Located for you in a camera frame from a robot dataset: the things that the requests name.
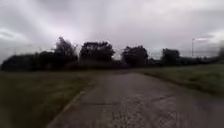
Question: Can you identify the street lamp pole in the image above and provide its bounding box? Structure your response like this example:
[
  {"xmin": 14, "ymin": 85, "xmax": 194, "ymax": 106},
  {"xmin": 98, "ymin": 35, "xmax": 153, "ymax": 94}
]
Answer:
[{"xmin": 190, "ymin": 37, "xmax": 209, "ymax": 58}]

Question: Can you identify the grass field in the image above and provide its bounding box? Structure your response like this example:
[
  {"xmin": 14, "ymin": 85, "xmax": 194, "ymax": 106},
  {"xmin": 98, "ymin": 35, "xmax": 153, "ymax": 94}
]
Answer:
[{"xmin": 0, "ymin": 69, "xmax": 129, "ymax": 128}]

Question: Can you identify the row of trees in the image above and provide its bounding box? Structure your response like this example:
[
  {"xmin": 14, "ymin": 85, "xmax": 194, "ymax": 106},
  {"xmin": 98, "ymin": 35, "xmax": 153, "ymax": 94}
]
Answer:
[{"xmin": 0, "ymin": 35, "xmax": 224, "ymax": 72}]

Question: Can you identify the grey asphalt path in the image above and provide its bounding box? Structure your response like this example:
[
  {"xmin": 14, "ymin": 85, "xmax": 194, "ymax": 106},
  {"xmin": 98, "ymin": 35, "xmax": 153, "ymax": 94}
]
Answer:
[{"xmin": 45, "ymin": 70, "xmax": 224, "ymax": 128}]

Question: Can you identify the grass verge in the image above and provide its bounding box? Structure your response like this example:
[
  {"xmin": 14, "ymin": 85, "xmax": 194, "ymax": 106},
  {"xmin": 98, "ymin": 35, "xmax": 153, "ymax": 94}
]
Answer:
[{"xmin": 134, "ymin": 63, "xmax": 224, "ymax": 96}]

